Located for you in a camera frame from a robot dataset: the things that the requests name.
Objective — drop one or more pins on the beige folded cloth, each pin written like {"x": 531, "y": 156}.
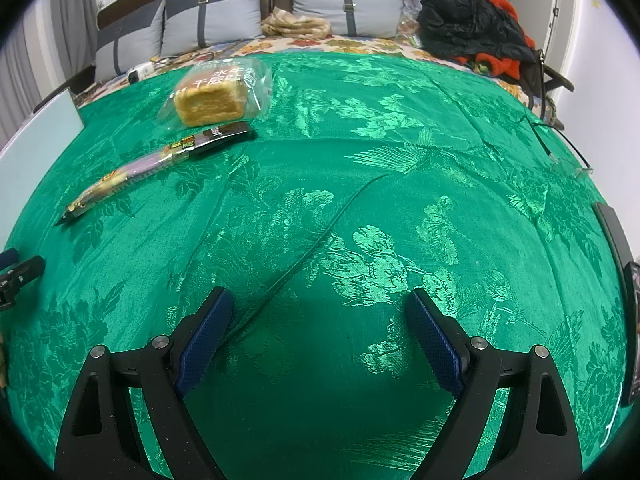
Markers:
{"x": 295, "y": 25}

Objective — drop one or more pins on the white charger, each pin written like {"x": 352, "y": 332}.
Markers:
{"x": 140, "y": 74}

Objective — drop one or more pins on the black flat device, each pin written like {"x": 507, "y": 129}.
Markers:
{"x": 622, "y": 260}

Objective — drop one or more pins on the green patterned blanket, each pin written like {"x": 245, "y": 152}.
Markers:
{"x": 325, "y": 210}

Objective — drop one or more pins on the black jacket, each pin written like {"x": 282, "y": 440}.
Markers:
{"x": 460, "y": 25}

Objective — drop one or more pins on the bagged bread loaf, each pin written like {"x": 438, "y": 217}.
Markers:
{"x": 207, "y": 100}

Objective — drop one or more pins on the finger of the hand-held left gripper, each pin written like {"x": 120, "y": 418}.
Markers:
{"x": 7, "y": 260}
{"x": 17, "y": 277}

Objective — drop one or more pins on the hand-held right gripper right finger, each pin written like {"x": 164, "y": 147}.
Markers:
{"x": 435, "y": 340}

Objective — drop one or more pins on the clear plastic bag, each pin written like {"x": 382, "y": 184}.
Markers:
{"x": 407, "y": 17}

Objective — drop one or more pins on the pale blue board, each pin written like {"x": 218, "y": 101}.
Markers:
{"x": 50, "y": 120}

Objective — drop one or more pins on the grey curtain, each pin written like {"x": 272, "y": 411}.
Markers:
{"x": 30, "y": 60}

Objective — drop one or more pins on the long purple black snack packet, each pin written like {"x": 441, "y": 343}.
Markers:
{"x": 150, "y": 167}

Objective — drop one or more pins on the red garment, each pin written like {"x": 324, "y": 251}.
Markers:
{"x": 505, "y": 65}

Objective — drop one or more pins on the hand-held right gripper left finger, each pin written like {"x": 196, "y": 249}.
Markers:
{"x": 205, "y": 340}

